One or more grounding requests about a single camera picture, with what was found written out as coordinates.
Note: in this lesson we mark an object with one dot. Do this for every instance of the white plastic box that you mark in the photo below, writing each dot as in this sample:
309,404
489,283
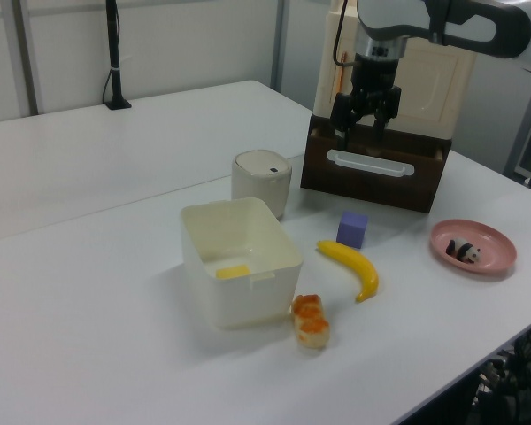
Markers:
248,301

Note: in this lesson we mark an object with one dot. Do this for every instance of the yellow toy banana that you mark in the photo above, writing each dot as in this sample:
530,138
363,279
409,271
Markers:
356,263

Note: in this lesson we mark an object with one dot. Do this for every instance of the black pole stand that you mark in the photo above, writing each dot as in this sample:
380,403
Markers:
113,66

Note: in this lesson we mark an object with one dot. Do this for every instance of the orange topped toy bread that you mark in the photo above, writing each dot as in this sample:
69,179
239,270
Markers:
310,323

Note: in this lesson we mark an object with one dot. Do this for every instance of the grey partition post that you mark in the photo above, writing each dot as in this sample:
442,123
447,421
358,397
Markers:
281,44
22,57

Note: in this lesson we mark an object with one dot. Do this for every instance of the small white lidded bin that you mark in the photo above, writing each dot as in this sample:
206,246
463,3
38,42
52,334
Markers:
261,186

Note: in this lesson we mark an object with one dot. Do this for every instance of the pink plate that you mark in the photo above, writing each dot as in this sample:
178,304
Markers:
491,243

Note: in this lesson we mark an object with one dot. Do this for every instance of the purple cube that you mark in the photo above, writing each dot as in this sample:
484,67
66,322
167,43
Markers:
351,230

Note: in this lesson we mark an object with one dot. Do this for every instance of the yellow block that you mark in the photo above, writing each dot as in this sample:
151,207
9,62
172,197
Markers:
233,272

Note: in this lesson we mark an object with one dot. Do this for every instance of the white side table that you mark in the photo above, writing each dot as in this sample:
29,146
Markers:
528,115

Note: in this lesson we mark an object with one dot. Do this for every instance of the cream toy cabinet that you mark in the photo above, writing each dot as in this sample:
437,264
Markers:
433,88

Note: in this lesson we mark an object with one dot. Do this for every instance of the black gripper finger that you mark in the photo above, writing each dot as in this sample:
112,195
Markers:
343,119
382,117

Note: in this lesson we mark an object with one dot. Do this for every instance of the black chair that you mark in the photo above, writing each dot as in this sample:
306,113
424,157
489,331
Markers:
522,376

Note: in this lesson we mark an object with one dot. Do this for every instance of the toy panda figure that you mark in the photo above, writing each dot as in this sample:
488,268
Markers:
464,251

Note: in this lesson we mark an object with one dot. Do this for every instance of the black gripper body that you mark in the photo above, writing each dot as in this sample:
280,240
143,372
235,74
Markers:
374,75

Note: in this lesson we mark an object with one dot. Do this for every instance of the dark brown wooden drawer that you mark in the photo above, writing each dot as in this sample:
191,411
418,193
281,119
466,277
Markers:
371,192

